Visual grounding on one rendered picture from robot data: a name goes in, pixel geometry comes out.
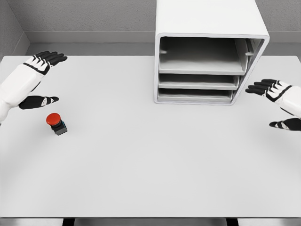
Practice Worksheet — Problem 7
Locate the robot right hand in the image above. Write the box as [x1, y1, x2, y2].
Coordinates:
[245, 79, 301, 132]

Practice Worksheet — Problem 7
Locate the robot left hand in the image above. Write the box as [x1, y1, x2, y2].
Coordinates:
[1, 51, 68, 115]

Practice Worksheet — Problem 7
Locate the white multi-storey storage cabinet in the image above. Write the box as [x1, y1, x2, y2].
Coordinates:
[154, 0, 270, 107]

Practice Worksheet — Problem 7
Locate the red button load switch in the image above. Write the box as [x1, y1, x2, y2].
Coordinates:
[46, 113, 69, 137]

